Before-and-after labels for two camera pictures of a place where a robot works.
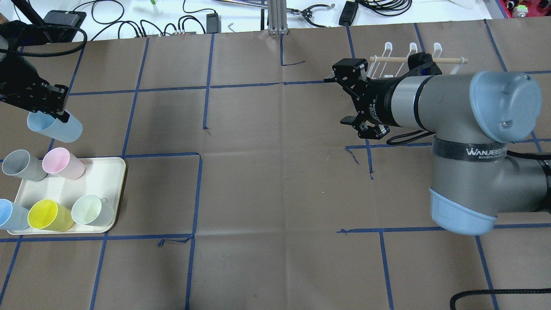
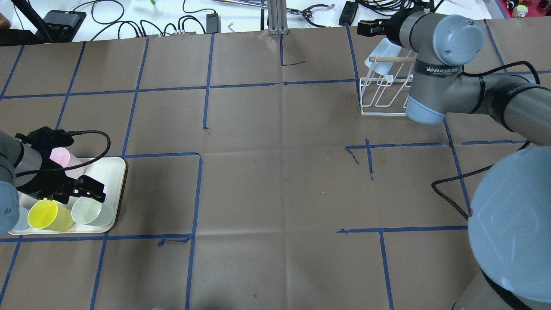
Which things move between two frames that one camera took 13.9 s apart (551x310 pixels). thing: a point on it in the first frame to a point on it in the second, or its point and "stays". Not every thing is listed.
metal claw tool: (305, 13) stays
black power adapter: (213, 24) stays
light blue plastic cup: (42, 122) to (385, 48)
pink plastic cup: (59, 161) stays
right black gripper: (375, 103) to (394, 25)
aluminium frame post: (277, 16) stays
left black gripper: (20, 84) to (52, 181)
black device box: (62, 26) stays
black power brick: (348, 13) stays
